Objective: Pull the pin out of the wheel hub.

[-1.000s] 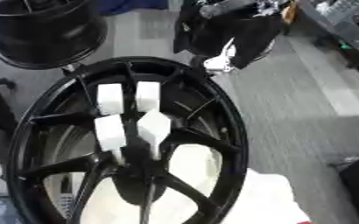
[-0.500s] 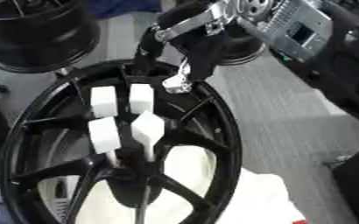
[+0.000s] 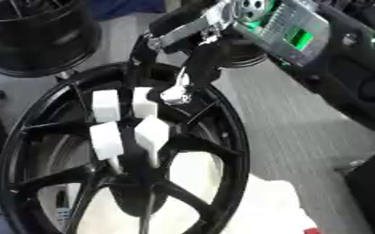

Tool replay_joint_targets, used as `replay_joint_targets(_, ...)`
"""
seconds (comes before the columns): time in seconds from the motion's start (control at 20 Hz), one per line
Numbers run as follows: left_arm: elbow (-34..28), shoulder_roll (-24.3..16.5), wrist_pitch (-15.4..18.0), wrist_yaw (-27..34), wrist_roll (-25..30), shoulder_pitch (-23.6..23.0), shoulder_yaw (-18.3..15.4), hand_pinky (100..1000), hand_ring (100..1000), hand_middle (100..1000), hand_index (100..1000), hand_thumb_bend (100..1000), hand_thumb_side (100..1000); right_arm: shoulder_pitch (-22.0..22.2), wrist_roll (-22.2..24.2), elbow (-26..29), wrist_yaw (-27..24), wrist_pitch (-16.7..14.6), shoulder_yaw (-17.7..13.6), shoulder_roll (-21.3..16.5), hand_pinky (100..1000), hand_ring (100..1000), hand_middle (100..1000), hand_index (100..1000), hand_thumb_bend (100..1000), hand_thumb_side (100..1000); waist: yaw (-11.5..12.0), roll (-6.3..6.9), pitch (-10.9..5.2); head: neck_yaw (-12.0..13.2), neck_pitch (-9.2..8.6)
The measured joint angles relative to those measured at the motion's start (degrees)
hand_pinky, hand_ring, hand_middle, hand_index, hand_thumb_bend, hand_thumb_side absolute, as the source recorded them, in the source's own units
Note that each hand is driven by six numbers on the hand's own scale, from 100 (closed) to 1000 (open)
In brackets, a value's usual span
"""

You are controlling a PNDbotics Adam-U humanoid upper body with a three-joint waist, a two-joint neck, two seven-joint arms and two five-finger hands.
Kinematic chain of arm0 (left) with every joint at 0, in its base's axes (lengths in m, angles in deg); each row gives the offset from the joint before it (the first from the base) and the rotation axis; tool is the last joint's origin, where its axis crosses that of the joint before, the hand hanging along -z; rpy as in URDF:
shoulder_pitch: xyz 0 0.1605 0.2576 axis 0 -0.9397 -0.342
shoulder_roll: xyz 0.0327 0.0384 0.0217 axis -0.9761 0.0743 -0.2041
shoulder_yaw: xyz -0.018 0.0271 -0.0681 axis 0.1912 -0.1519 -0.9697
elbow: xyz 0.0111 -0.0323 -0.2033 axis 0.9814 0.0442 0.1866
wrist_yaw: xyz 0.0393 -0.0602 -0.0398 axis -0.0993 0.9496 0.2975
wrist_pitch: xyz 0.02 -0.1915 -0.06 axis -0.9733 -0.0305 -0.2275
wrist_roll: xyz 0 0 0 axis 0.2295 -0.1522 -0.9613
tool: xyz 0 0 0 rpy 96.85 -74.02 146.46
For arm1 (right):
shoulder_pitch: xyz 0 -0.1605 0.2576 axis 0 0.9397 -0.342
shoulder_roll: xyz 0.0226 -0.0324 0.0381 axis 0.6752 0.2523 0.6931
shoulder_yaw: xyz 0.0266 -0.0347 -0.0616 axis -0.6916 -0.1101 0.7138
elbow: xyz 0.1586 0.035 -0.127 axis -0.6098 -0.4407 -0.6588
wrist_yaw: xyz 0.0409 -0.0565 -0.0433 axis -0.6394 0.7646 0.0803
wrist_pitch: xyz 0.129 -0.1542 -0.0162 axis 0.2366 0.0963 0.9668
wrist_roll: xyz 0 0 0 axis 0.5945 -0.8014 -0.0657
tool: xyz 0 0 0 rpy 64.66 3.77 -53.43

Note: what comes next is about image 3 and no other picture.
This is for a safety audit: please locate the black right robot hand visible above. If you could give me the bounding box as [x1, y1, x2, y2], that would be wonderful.
[128, 0, 236, 106]

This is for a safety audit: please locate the black spoked wheel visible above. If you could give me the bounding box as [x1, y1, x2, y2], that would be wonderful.
[0, 61, 252, 234]

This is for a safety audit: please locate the small black round object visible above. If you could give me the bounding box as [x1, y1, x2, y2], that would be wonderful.
[216, 36, 271, 69]

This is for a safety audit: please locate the white sheet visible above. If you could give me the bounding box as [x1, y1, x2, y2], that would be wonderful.
[75, 151, 322, 234]

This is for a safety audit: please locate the large black round drum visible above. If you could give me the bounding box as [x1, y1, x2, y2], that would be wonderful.
[0, 0, 104, 79]

